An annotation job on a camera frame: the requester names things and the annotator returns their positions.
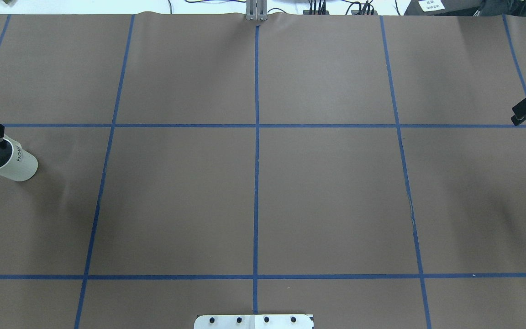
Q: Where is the white mug with handle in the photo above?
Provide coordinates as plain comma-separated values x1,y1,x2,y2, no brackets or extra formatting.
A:
0,135,38,182

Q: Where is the black box with label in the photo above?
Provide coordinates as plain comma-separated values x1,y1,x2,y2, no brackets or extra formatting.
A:
403,0,482,16

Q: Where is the white pedestal column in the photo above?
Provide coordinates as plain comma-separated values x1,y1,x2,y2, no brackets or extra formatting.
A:
193,314,315,329

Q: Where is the aluminium frame post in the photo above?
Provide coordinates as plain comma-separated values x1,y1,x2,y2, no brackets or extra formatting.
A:
245,0,268,21

